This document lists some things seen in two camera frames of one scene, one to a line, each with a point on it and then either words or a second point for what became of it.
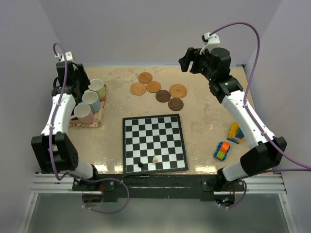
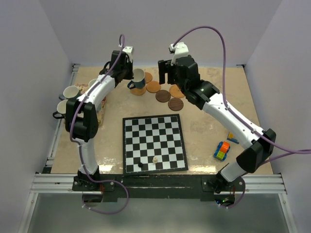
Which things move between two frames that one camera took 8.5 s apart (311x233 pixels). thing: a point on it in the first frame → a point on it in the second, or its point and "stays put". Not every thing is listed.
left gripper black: (79, 71) → (129, 76)
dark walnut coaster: (175, 104) stays put
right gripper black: (192, 54) → (165, 67)
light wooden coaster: (153, 86) stays put
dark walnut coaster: (163, 95) stays put
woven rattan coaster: (178, 91) stays put
